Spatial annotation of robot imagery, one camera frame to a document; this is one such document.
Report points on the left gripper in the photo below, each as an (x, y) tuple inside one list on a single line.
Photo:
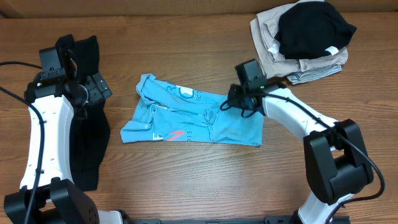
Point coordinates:
[(97, 86)]

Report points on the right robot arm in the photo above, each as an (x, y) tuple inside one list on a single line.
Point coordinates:
[(336, 161)]

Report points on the light blue t-shirt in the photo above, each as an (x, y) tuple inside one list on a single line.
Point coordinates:
[(168, 112)]

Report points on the folded grey striped shirt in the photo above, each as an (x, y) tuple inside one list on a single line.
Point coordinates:
[(312, 75)]

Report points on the black garment on left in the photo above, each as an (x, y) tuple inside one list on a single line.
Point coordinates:
[(90, 129)]

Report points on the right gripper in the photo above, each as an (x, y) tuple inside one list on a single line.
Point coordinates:
[(234, 101)]

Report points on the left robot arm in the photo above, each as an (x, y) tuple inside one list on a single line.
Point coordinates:
[(69, 134)]

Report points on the folded black shirt on stack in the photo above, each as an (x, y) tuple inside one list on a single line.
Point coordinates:
[(312, 30)]

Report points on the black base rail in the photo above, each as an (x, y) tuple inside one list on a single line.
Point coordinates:
[(211, 221)]

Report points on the folded beige shirt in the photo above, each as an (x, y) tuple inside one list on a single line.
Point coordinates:
[(264, 28)]

